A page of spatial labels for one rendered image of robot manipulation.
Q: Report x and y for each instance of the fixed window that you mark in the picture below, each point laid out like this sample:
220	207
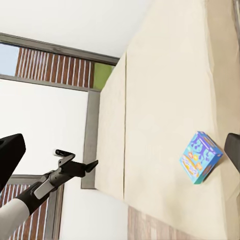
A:
44	223

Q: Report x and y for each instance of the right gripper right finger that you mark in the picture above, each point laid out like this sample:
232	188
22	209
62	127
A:
232	149

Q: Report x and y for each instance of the board game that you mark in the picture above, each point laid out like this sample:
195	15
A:
200	156

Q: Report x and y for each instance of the bed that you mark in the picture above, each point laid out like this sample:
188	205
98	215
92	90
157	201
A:
179	75

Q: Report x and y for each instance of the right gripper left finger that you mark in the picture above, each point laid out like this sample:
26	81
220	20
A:
12	150

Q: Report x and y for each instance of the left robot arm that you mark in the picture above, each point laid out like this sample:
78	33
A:
18	210

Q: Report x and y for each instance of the door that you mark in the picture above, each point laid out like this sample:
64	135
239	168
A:
42	63

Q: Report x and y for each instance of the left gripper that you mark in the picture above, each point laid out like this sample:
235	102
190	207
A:
68	169

